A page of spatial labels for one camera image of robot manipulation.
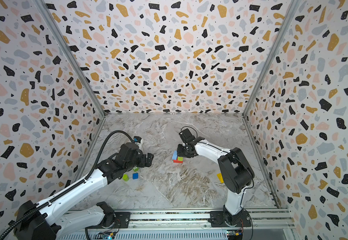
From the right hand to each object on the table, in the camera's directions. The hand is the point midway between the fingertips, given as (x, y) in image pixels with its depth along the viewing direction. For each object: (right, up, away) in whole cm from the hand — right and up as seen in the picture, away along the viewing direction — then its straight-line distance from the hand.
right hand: (176, 151), depth 92 cm
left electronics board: (-32, -36, -22) cm, 53 cm away
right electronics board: (+29, -37, -20) cm, 51 cm away
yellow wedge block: (+22, -9, -21) cm, 32 cm away
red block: (+1, -7, +1) cm, 7 cm away
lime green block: (+2, -5, 0) cm, 5 cm away
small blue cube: (-25, -15, -2) cm, 29 cm away
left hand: (-15, +1, -12) cm, 20 cm away
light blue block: (-1, -3, +1) cm, 4 cm away
